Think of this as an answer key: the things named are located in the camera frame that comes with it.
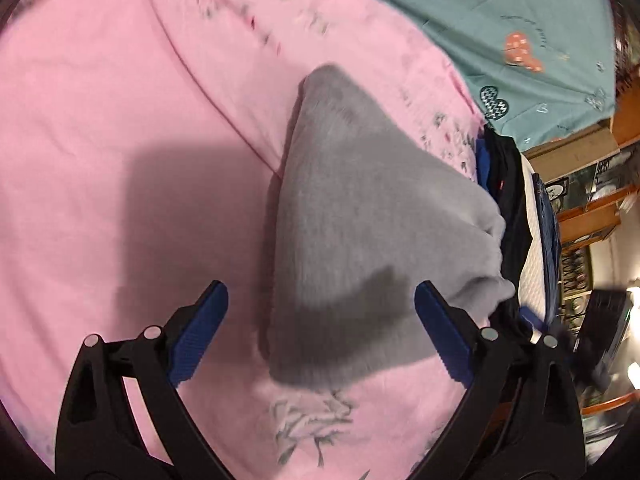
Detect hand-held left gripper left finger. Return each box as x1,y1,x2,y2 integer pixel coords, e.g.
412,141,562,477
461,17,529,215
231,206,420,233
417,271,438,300
56,280,236,480

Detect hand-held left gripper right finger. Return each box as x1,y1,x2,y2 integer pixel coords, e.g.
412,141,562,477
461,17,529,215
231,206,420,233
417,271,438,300
410,280,586,480

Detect grey sweat pants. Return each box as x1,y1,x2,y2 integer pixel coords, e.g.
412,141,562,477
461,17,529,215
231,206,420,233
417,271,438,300
257,62,517,394

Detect black pants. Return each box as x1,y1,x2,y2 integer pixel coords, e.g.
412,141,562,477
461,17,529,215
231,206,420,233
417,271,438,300
481,130,534,342

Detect wooden display cabinet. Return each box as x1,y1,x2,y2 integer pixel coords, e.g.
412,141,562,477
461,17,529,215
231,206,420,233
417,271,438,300
520,104,640,413

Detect dark blue denim jeans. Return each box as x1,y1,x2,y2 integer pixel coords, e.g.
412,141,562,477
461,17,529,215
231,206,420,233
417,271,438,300
531,172,564,327

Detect blue folded garment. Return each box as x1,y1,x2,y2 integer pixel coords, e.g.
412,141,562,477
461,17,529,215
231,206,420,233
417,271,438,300
473,139,494,192

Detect pink floral bed sheet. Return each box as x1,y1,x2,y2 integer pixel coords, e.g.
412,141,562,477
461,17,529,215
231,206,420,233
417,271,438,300
0,0,489,480

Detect teal heart print sheet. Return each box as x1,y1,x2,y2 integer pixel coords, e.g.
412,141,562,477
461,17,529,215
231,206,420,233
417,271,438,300
325,0,619,152

